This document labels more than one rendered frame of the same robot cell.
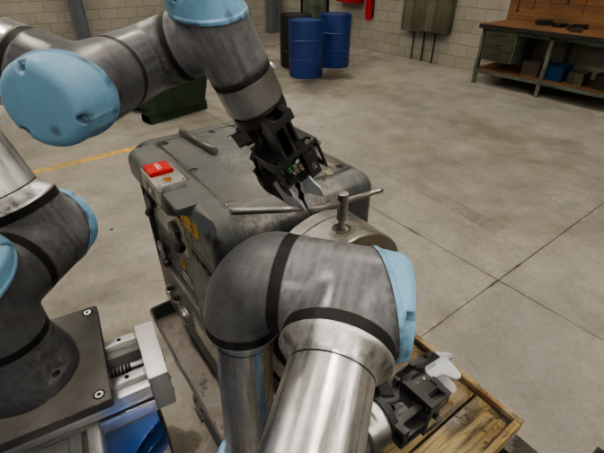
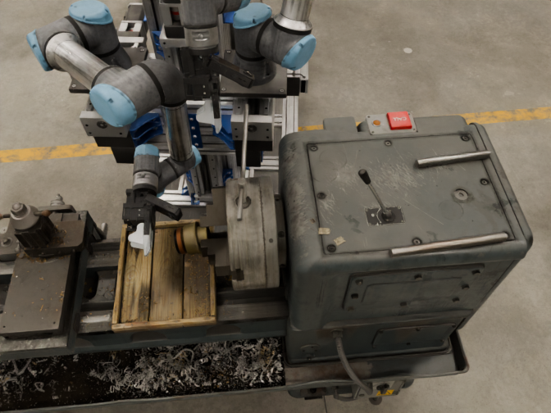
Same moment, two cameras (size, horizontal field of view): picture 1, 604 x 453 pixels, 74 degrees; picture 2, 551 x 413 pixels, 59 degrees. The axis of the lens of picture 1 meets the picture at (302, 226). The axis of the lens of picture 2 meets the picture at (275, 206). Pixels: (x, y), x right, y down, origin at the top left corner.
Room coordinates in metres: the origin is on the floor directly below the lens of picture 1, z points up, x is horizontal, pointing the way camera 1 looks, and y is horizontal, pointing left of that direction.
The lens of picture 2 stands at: (1.14, -0.67, 2.27)
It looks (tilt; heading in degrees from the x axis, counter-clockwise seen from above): 55 degrees down; 121
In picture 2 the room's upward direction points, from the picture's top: straight up
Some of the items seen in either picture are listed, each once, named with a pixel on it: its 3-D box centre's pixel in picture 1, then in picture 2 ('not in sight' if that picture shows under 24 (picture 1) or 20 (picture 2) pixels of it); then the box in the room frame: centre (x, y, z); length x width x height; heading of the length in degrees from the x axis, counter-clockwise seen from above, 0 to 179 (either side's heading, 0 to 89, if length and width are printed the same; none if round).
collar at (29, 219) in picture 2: not in sight; (23, 215); (0.15, -0.38, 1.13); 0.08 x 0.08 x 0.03
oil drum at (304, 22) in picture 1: (306, 48); not in sight; (7.30, -0.07, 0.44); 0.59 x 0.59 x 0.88
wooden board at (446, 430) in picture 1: (410, 418); (166, 272); (0.48, -0.23, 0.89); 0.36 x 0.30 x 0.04; 126
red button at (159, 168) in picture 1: (158, 170); (398, 121); (0.93, 0.37, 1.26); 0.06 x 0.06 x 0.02; 36
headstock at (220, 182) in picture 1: (244, 217); (384, 220); (1.01, 0.17, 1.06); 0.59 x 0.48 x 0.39; 36
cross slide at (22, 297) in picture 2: not in sight; (43, 266); (0.18, -0.43, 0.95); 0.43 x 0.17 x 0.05; 126
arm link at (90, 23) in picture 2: not in sight; (92, 25); (-0.04, 0.19, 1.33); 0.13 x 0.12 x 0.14; 74
